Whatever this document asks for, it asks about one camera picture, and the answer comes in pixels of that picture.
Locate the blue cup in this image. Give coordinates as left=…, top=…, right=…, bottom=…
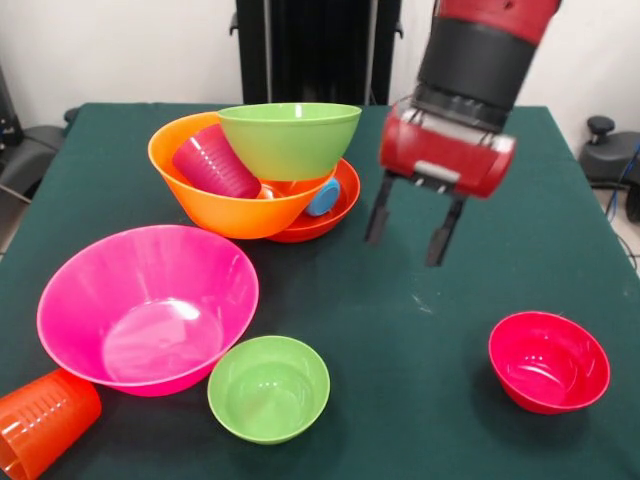
left=304, top=178, right=342, bottom=218

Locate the large orange bowl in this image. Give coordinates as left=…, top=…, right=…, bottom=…
left=147, top=110, right=337, bottom=241

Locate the large pink bowl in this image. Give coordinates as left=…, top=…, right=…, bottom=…
left=36, top=224, right=261, bottom=398

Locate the red-orange bowl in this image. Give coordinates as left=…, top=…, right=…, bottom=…
left=264, top=158, right=362, bottom=245

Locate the black pedestal leg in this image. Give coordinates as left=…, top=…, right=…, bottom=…
left=0, top=124, right=66, bottom=201
left=578, top=115, right=640, bottom=224

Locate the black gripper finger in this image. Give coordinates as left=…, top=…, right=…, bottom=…
left=424, top=194, right=466, bottom=269
left=363, top=172, right=395, bottom=246

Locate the small green bowl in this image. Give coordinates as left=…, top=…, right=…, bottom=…
left=206, top=335, right=332, bottom=446

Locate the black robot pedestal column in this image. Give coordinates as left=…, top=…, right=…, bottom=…
left=229, top=0, right=404, bottom=106

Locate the small pink bowl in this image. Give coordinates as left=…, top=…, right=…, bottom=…
left=488, top=311, right=612, bottom=416

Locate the dark green table cloth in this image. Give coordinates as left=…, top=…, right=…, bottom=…
left=0, top=102, right=640, bottom=480

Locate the red-orange cup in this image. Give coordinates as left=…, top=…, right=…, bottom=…
left=0, top=368, right=103, bottom=480

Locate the large green bowl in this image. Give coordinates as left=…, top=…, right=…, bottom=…
left=217, top=102, right=363, bottom=182

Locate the purple cup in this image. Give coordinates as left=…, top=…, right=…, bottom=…
left=171, top=123, right=263, bottom=200

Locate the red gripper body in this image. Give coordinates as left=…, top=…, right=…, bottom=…
left=378, top=99, right=518, bottom=200

